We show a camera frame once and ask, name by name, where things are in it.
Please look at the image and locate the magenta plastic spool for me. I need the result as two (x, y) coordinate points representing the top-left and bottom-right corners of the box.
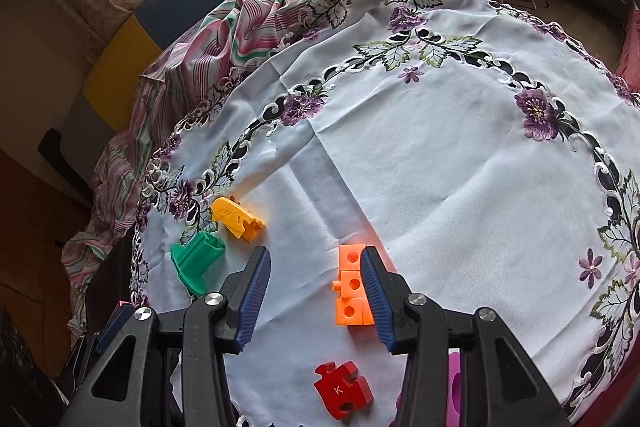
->
(446, 349), (466, 427)

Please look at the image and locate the black rolled mat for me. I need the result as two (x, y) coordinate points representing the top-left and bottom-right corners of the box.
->
(39, 129), (93, 208)

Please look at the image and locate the white embroidered floral tablecloth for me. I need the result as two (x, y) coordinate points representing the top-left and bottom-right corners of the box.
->
(127, 0), (640, 427)

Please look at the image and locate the orange plastic block toy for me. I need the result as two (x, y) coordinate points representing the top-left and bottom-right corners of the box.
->
(331, 244), (373, 327)

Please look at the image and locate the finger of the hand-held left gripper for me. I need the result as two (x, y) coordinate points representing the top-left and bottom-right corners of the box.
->
(95, 307), (133, 355)

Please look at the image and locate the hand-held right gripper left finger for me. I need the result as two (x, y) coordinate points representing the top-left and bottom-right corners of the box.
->
(60, 246), (272, 427)

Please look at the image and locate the yellow plastic toy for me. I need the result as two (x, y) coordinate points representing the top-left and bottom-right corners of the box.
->
(210, 196), (266, 244)

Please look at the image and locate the red puzzle piece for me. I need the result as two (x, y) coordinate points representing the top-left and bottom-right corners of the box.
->
(313, 360), (375, 421)

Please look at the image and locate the pink-red ruffled cloth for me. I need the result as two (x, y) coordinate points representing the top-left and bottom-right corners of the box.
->
(617, 4), (640, 82)

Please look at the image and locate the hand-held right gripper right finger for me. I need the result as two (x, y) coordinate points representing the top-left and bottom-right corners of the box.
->
(360, 246), (571, 427)

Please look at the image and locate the striped pink green blanket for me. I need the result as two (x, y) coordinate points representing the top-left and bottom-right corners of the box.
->
(62, 0), (371, 338)

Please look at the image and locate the wooden wardrobe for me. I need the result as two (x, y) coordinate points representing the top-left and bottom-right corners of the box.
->
(0, 147), (96, 358)

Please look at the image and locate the green plastic toy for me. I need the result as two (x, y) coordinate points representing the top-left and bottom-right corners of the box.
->
(170, 232), (227, 299)

